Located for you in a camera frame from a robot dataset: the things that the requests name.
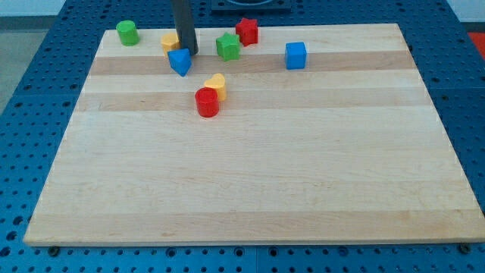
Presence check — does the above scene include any red star block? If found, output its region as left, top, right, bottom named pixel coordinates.
left=236, top=17, right=258, bottom=46

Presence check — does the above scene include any green star block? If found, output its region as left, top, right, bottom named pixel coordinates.
left=216, top=33, right=240, bottom=61

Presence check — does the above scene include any yellow hexagon block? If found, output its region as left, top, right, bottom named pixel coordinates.
left=160, top=32, right=181, bottom=57

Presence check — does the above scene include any blue cube block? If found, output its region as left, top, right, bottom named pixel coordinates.
left=285, top=42, right=307, bottom=70

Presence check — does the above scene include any blue triangle block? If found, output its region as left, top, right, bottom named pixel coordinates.
left=167, top=49, right=192, bottom=77

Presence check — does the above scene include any yellow heart block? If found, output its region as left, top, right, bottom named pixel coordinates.
left=204, top=73, right=227, bottom=102

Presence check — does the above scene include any red cylinder block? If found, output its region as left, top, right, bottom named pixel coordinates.
left=195, top=87, right=219, bottom=118

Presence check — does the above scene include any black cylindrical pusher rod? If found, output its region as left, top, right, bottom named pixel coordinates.
left=171, top=0, right=199, bottom=55

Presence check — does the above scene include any green cylinder block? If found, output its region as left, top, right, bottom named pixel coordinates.
left=116, top=20, right=140, bottom=46

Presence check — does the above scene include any light wooden board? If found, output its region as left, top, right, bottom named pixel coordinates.
left=24, top=24, right=484, bottom=246

